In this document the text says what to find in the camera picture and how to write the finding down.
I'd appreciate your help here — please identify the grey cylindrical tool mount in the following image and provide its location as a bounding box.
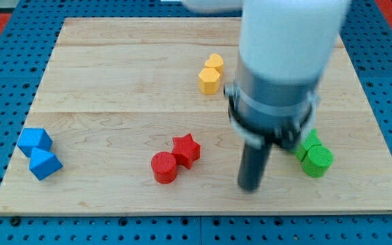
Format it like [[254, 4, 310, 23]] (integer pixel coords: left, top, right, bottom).
[[224, 56, 319, 150]]

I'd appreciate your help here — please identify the green cube block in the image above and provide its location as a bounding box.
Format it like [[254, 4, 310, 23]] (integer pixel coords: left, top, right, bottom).
[[293, 129, 322, 162]]

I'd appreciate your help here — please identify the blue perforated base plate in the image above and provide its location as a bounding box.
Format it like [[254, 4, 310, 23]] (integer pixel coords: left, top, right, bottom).
[[0, 0, 392, 244]]

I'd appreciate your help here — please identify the green cylinder block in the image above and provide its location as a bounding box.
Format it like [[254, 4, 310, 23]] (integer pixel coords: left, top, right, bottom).
[[302, 146, 333, 178]]

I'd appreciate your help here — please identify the wooden board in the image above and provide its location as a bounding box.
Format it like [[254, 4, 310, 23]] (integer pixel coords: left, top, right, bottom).
[[0, 18, 392, 216]]

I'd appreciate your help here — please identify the blue triangular prism block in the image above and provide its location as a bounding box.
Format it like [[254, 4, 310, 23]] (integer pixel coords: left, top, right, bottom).
[[29, 148, 63, 180]]

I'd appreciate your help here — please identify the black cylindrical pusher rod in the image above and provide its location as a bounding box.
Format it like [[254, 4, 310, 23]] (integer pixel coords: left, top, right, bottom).
[[238, 142, 272, 191]]

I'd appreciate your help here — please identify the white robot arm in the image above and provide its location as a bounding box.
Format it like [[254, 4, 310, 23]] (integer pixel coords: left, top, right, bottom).
[[184, 0, 350, 192]]

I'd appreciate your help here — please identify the yellow hexagon block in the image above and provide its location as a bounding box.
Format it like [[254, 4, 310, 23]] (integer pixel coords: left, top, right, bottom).
[[198, 68, 221, 95]]

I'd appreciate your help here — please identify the red cylinder block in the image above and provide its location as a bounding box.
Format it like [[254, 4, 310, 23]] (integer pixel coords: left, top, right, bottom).
[[151, 152, 178, 184]]

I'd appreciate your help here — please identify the yellow heart block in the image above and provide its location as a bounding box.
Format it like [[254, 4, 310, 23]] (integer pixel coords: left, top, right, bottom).
[[204, 53, 224, 76]]

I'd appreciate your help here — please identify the blue cube block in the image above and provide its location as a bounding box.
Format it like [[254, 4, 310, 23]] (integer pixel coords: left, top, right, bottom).
[[17, 128, 53, 157]]

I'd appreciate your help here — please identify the red star block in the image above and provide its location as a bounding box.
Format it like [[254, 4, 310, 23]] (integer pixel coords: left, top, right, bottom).
[[171, 133, 201, 169]]

